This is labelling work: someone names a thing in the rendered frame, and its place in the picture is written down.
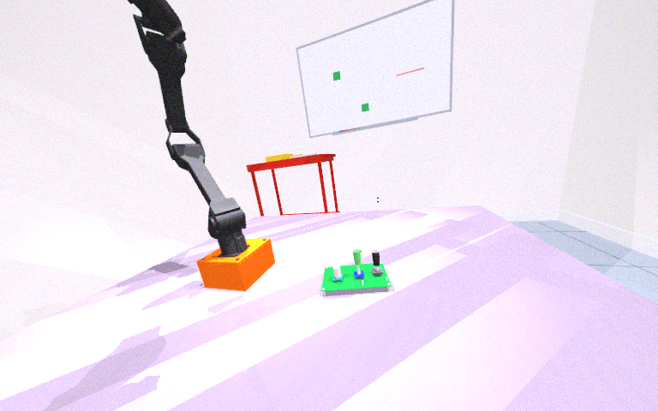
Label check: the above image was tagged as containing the green circuit board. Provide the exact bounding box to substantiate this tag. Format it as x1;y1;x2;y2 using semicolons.
321;249;392;296

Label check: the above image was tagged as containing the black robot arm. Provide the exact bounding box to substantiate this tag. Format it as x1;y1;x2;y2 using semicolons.
133;0;250;257

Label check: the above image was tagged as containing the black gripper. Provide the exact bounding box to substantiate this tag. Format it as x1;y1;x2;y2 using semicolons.
127;0;156;8

